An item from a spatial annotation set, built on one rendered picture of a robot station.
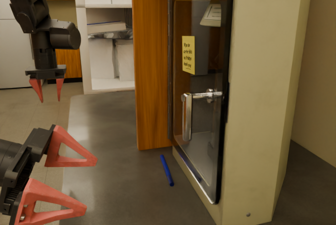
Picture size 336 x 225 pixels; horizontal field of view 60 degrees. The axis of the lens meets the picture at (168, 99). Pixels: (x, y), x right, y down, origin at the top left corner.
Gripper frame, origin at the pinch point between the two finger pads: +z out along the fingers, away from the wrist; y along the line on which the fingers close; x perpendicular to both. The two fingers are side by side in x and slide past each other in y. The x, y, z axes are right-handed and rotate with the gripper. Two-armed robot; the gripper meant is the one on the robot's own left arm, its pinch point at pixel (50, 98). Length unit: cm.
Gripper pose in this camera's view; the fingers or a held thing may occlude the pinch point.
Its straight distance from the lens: 90.4
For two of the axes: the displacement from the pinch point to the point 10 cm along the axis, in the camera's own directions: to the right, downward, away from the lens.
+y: 9.6, -0.8, 2.6
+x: -2.8, -2.9, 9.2
